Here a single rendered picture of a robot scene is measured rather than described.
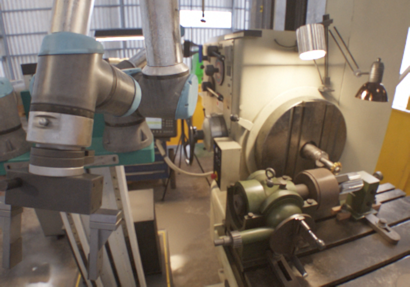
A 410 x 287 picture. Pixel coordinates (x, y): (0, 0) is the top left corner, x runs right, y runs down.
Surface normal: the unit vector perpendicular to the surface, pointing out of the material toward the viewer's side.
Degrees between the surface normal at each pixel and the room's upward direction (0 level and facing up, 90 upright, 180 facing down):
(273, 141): 90
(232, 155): 90
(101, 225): 66
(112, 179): 90
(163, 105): 103
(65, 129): 75
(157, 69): 55
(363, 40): 90
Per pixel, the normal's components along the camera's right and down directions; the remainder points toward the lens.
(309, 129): 0.22, 0.34
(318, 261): 0.00, -0.94
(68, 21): 0.50, 0.03
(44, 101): 0.02, -0.07
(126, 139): 0.29, 0.00
